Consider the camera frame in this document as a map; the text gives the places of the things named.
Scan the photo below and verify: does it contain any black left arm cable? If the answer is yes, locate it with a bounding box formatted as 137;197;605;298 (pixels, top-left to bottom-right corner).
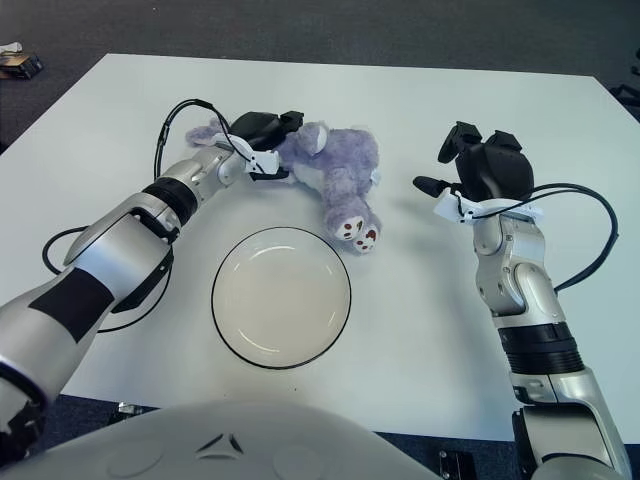
42;99;246;334

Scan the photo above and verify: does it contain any black and orange box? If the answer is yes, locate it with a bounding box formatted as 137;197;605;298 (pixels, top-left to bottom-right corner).
0;52;45;80

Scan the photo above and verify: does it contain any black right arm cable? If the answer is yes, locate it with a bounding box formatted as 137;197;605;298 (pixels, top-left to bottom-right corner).
464;183;621;291

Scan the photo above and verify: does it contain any purple plush bunny doll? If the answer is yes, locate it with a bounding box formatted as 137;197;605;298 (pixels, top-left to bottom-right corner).
185;121;384;257

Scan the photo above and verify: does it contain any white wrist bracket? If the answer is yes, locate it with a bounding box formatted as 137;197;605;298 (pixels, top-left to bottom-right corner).
433;189;544;226
209;134;281;176

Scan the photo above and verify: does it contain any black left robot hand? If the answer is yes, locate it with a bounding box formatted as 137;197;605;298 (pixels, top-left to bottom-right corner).
230;109;305;184

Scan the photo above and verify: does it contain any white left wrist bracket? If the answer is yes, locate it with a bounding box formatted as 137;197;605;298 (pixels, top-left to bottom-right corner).
209;134;281;176

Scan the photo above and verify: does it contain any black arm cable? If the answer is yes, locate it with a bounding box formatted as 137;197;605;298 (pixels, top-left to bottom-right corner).
42;99;246;334
464;183;621;291

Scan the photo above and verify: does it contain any white plate with black rim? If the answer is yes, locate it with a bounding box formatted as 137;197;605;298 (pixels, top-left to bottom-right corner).
211;227;352;371

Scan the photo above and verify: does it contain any grey robot torso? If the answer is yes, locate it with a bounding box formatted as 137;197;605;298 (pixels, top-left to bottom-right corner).
0;399;441;480

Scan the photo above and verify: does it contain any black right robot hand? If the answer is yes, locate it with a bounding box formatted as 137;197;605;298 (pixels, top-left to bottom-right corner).
412;120;535;204

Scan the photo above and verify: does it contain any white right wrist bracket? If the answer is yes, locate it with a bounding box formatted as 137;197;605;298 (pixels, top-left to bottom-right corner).
433;189;544;226

